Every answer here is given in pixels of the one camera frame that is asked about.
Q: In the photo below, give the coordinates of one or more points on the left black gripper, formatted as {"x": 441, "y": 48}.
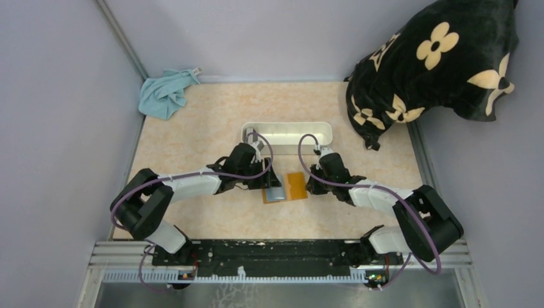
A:
{"x": 269, "y": 179}

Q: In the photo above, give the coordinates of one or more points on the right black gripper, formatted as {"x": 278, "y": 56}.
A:
{"x": 317, "y": 180}

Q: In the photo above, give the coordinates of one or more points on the orange leather card holder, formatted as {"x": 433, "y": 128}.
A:
{"x": 292, "y": 188}

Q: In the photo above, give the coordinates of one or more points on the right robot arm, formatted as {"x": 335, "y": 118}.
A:
{"x": 426, "y": 226}

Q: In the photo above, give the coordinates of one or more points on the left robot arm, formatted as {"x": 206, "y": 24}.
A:
{"x": 141, "y": 206}

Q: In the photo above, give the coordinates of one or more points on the white plastic bin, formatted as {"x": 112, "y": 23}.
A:
{"x": 285, "y": 136}

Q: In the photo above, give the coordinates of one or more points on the light blue cloth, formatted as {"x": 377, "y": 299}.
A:
{"x": 162, "y": 97}

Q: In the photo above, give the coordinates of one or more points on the black floral pillow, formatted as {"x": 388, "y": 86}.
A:
{"x": 452, "y": 54}

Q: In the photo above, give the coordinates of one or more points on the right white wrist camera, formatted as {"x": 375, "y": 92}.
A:
{"x": 322, "y": 151}

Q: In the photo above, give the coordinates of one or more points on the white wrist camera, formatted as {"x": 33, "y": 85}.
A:
{"x": 258, "y": 146}
{"x": 322, "y": 151}

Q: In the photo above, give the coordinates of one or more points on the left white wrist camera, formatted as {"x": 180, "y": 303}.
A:
{"x": 258, "y": 146}

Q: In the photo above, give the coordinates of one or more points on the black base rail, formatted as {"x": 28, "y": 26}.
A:
{"x": 276, "y": 258}

